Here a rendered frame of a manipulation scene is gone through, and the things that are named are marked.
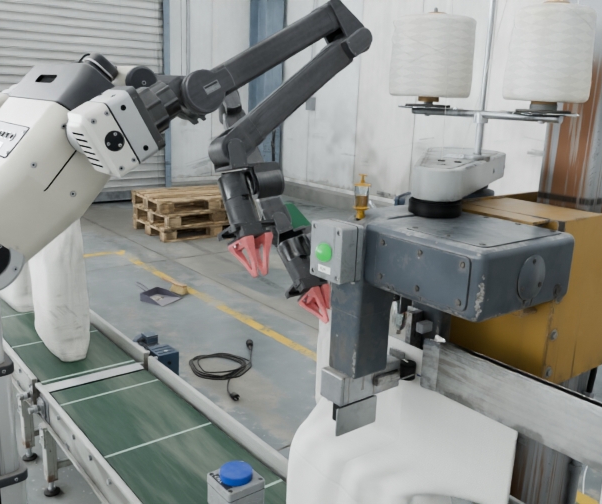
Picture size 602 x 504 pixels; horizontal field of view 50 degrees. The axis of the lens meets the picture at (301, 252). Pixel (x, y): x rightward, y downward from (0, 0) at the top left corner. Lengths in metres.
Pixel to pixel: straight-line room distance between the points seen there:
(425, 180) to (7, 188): 0.75
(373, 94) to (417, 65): 7.08
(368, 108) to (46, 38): 4.01
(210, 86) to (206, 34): 8.35
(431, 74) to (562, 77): 0.26
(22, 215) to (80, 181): 0.13
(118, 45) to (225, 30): 1.66
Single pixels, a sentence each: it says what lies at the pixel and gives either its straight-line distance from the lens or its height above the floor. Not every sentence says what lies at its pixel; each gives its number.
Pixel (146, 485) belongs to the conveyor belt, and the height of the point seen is 0.38.
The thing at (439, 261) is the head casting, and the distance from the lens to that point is 0.92.
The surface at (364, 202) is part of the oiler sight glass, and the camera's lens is 1.05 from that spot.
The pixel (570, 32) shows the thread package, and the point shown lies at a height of 1.64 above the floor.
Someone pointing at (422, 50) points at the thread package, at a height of 1.61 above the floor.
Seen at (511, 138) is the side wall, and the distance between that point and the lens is 7.05.
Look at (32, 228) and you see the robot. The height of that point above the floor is 1.25.
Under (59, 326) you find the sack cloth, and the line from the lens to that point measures 2.89.
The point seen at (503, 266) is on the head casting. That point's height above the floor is 1.31.
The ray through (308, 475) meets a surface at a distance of 1.44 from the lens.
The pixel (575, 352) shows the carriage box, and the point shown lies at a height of 1.08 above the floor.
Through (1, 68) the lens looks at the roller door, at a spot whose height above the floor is 1.67.
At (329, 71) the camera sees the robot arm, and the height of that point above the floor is 1.57.
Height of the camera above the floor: 1.53
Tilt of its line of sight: 14 degrees down
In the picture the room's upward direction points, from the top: 2 degrees clockwise
